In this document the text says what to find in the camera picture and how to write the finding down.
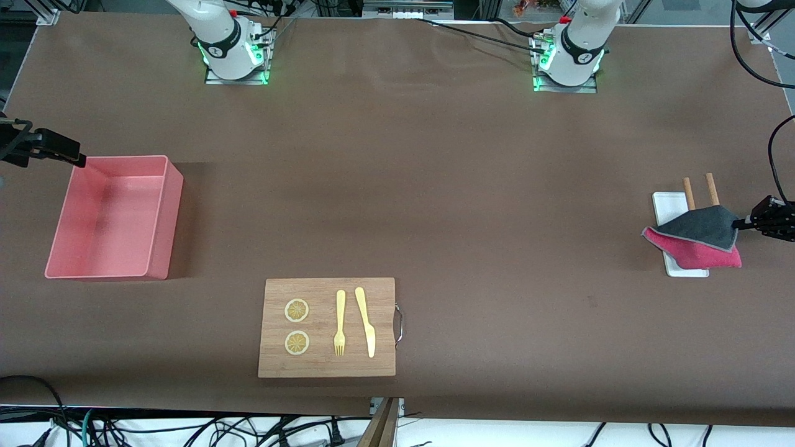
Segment grey and red cloth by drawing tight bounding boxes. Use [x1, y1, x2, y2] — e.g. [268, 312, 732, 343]
[642, 205, 743, 271]

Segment pink plastic bin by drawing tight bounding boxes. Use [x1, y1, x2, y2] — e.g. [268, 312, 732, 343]
[45, 155, 184, 281]

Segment white rectangular tray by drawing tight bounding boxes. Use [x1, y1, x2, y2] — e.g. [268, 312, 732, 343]
[652, 192, 710, 278]

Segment red orange object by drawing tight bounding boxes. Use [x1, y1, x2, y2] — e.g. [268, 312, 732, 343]
[512, 0, 575, 16]

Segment yellow plastic fork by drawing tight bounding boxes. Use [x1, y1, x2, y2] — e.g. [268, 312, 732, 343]
[334, 289, 347, 357]

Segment wooden cutting board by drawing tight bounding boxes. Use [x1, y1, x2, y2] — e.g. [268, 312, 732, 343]
[258, 278, 404, 379]

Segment yellow plastic knife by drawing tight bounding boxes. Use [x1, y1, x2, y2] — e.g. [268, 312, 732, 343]
[355, 286, 376, 359]

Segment grey metal device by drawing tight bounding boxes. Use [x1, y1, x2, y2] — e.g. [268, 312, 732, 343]
[362, 0, 455, 20]

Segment wooden board piece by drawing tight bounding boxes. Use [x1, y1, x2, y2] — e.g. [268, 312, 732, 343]
[358, 397, 401, 447]

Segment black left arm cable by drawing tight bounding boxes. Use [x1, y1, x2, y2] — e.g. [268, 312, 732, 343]
[732, 0, 795, 205]

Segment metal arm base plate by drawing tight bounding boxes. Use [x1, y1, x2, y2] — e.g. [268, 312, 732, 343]
[205, 25, 272, 86]
[532, 34, 599, 94]

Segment thick black cable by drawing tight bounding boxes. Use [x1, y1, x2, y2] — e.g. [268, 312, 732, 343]
[0, 375, 69, 435]

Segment black cable on table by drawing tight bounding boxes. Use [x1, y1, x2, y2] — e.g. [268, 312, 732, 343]
[413, 17, 550, 55]

